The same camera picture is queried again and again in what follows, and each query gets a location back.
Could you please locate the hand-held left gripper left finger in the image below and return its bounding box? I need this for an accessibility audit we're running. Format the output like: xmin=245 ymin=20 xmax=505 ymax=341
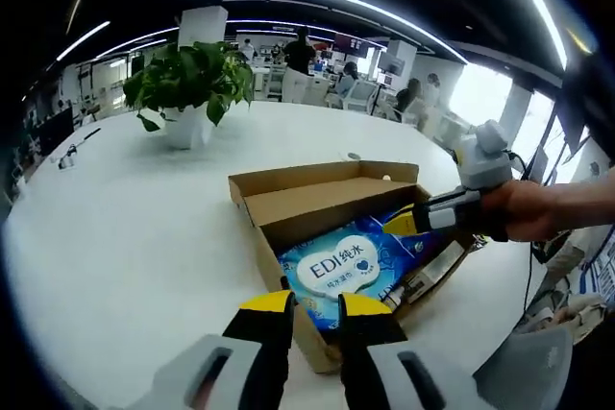
xmin=129 ymin=288 xmax=298 ymax=410

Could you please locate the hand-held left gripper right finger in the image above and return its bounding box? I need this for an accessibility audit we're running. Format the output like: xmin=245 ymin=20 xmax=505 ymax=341
xmin=335 ymin=292 xmax=496 ymax=410

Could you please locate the blue soft wet wipes pack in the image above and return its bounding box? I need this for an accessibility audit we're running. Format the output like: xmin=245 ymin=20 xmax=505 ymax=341
xmin=277 ymin=210 xmax=462 ymax=334

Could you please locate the brown cardboard shoe box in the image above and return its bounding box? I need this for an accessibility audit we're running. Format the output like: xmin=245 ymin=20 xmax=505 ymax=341
xmin=228 ymin=159 xmax=481 ymax=375

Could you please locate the person's right hand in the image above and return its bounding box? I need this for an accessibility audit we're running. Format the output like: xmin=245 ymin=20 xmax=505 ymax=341
xmin=480 ymin=179 xmax=563 ymax=243

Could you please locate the white toothpaste carton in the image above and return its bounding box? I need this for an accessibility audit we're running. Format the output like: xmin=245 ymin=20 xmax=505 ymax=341
xmin=403 ymin=241 xmax=468 ymax=305

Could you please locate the white toothpaste tube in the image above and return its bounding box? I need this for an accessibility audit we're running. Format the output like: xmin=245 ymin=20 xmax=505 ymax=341
xmin=383 ymin=284 xmax=415 ymax=311

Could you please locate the white office chair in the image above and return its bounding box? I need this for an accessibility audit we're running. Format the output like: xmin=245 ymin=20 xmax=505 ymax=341
xmin=398 ymin=97 xmax=430 ymax=127
xmin=343 ymin=78 xmax=379 ymax=113

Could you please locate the grey mesh office chair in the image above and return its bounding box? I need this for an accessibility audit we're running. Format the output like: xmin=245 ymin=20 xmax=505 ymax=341
xmin=473 ymin=326 xmax=576 ymax=410

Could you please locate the black stick tool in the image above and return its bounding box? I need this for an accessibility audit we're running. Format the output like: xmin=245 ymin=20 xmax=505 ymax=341
xmin=76 ymin=127 xmax=103 ymax=147

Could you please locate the green potted plant white pot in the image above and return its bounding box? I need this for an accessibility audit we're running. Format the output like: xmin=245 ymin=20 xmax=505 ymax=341
xmin=122 ymin=39 xmax=255 ymax=151

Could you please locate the black monitor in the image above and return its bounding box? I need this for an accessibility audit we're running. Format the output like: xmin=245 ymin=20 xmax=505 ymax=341
xmin=36 ymin=107 xmax=76 ymax=157

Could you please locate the white square pillar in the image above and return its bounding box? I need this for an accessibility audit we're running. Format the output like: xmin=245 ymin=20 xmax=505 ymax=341
xmin=177 ymin=5 xmax=229 ymax=49

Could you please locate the blue white wall board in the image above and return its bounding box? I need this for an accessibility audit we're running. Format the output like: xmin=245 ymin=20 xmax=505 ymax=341
xmin=580 ymin=227 xmax=615 ymax=310

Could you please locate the dark red wall screen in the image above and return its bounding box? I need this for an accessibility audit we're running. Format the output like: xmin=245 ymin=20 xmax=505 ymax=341
xmin=333 ymin=34 xmax=374 ymax=54

